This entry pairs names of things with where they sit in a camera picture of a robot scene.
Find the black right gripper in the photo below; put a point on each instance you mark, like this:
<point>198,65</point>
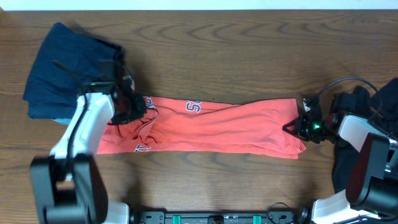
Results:
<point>300,132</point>

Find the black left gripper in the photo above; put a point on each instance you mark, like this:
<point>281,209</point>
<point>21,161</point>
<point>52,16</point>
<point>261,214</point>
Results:
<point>137,106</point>

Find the orange polo shirt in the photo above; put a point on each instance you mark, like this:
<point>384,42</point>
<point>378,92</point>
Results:
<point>188,125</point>

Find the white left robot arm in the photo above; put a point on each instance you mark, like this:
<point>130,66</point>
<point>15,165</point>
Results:
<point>67,185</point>

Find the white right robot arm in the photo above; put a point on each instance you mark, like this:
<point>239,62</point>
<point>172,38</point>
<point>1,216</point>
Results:
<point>371,193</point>

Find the light blue folded garment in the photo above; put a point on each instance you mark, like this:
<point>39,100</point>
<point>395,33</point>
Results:
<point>63,121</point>

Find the folded navy blue garment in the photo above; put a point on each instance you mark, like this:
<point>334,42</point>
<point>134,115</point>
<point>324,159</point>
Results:
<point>64,62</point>

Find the black garment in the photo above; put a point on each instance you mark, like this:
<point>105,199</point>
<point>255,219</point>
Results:
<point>370,114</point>

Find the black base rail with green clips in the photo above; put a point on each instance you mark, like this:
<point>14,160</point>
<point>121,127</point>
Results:
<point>278,217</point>

